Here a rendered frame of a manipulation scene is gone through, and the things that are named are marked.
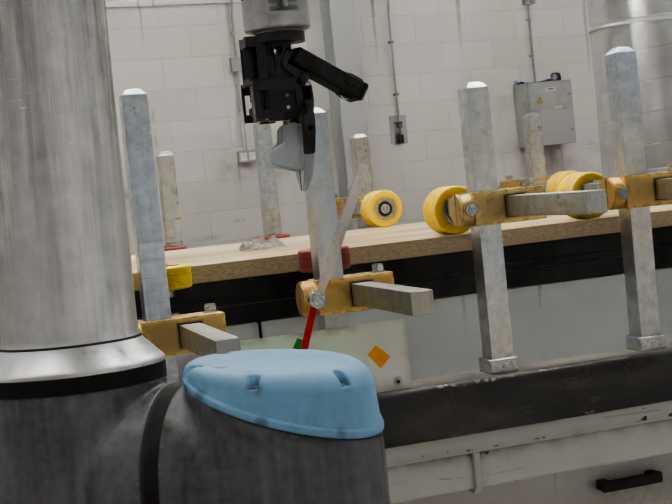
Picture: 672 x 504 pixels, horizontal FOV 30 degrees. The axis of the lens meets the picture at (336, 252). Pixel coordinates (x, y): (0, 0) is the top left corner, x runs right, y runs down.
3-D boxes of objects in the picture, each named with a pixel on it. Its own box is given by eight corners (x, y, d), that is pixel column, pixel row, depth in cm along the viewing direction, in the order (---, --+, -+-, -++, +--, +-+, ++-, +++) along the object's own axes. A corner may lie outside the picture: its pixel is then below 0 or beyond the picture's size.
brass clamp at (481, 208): (549, 218, 186) (546, 184, 186) (465, 228, 182) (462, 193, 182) (531, 218, 192) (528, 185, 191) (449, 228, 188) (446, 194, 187)
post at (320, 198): (360, 441, 179) (326, 106, 177) (337, 445, 178) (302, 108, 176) (353, 437, 183) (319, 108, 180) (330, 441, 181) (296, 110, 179)
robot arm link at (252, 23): (297, 3, 174) (317, -10, 164) (301, 38, 174) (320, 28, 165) (234, 6, 171) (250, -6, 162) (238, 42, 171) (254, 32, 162)
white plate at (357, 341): (412, 387, 180) (405, 318, 180) (236, 414, 173) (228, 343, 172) (410, 387, 181) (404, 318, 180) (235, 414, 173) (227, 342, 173)
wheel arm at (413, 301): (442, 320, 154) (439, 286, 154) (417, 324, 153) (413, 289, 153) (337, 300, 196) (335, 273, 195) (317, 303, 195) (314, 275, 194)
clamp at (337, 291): (397, 306, 180) (393, 271, 179) (306, 318, 176) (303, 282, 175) (384, 303, 185) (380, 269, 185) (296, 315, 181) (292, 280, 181)
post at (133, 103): (184, 438, 172) (146, 87, 169) (159, 442, 171) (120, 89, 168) (180, 434, 175) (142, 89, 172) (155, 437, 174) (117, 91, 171)
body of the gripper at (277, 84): (244, 129, 171) (235, 40, 170) (304, 124, 173) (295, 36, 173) (257, 124, 164) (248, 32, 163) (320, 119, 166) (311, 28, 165)
